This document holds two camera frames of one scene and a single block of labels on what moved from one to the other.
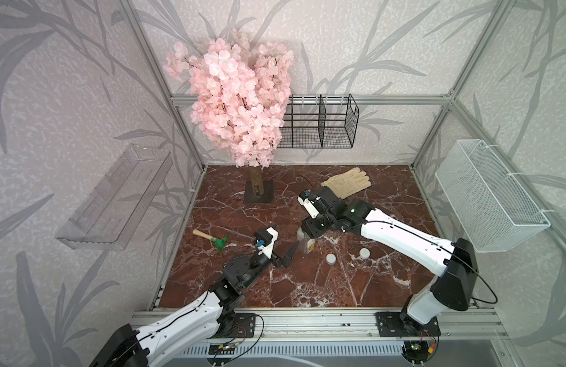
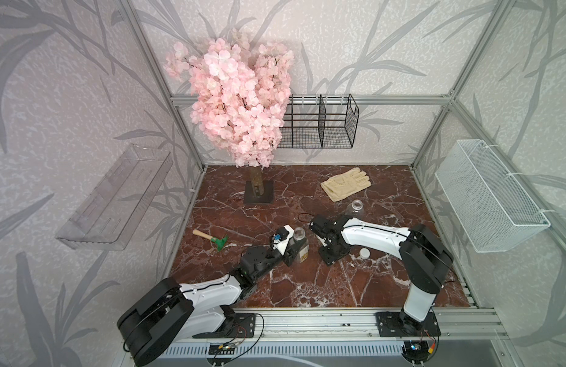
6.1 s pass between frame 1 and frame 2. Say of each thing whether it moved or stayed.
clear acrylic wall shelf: stayed
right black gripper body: moved
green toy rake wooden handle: stayed
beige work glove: stayed
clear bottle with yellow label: moved
